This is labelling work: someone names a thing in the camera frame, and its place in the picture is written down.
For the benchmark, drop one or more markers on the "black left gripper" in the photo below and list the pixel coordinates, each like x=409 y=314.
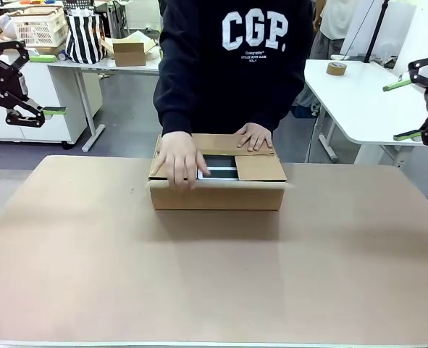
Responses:
x=3 y=87

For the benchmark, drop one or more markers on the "black and white gift set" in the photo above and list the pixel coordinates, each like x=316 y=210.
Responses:
x=222 y=163

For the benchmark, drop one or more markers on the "brown cardboard shipping box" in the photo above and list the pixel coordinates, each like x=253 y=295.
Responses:
x=217 y=197

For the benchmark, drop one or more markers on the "person's right forearm dark sleeve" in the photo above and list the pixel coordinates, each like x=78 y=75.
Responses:
x=172 y=105

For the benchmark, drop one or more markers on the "person's left forearm dark sleeve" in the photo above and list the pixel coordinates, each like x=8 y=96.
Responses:
x=289 y=98

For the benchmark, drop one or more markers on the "small brown cardboard box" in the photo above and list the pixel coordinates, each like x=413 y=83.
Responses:
x=129 y=54

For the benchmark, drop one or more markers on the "person's right hand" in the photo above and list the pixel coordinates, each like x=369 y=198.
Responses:
x=179 y=159

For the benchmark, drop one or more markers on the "person's left hand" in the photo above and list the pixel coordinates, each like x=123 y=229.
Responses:
x=256 y=137

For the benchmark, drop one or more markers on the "white plastic basket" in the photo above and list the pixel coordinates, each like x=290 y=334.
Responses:
x=40 y=30

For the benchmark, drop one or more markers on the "white rounded table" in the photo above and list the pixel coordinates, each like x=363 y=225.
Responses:
x=365 y=108

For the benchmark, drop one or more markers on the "black white striped bag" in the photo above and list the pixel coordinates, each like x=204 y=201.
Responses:
x=85 y=40

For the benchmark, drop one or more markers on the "white table with grey legs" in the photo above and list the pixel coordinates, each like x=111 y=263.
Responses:
x=101 y=62

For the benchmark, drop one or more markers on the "black stand pole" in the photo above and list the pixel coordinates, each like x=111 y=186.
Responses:
x=376 y=30

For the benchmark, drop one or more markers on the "brown packing tape roll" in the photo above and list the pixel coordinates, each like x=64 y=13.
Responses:
x=336 y=69

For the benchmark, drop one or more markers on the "bystander in white shirt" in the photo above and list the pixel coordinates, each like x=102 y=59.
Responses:
x=335 y=21

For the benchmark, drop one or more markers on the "white open flat carton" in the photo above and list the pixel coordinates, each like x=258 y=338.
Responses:
x=141 y=37

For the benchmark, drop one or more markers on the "person in dark hoodie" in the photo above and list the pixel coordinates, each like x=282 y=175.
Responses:
x=231 y=83

